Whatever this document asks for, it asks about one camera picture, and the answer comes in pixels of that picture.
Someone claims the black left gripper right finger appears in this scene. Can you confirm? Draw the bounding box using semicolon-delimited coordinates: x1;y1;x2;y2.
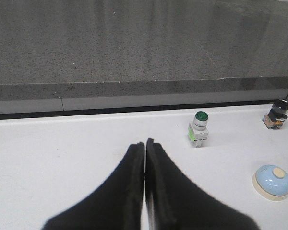
145;138;259;230

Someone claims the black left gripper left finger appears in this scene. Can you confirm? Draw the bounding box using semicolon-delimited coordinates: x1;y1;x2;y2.
43;142;144;230

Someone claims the blue and cream desk bell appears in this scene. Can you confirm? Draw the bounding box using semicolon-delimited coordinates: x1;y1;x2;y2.
252;165;288;201

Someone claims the grey granite counter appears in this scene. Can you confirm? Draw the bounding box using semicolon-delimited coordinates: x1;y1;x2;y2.
0;0;288;114

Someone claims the green pushbutton switch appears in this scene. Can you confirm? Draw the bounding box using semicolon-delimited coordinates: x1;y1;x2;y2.
188;111;209;148

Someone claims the black selector switch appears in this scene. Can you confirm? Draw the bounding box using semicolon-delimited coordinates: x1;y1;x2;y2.
262;99;288;129

